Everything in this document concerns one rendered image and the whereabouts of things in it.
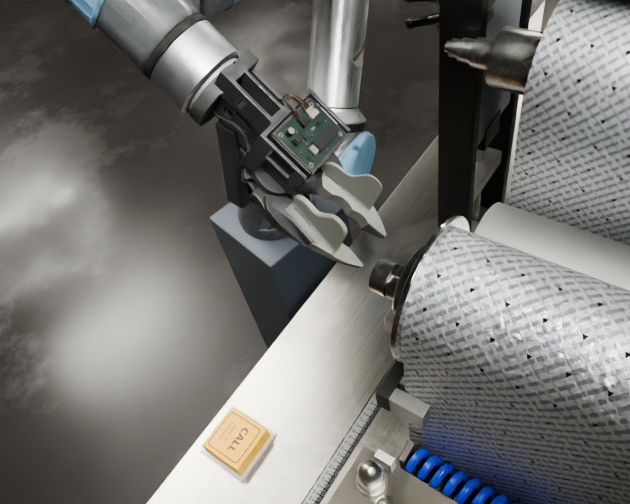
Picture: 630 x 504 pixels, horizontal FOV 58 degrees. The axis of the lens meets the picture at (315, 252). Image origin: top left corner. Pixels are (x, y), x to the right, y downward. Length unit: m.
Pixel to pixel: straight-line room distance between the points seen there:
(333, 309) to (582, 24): 0.58
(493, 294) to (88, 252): 2.28
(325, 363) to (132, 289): 1.56
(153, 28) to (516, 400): 0.43
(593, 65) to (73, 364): 2.03
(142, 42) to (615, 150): 0.43
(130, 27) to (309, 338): 0.58
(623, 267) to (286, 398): 0.52
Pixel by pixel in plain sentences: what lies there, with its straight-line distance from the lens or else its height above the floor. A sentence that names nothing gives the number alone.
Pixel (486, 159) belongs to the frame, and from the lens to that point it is 0.95.
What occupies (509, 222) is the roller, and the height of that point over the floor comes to 1.23.
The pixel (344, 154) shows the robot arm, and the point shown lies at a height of 1.11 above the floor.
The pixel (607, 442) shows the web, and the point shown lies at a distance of 0.49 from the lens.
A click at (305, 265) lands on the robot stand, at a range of 1.12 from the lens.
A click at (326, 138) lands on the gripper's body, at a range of 0.50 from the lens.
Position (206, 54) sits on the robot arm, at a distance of 0.51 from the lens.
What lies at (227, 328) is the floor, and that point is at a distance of 2.11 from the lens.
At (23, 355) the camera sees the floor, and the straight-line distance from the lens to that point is 2.44.
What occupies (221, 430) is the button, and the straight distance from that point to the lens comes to 0.88.
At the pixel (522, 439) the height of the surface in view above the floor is 1.18.
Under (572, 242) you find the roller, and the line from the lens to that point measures 0.61.
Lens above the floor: 1.69
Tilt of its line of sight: 49 degrees down
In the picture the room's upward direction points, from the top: 14 degrees counter-clockwise
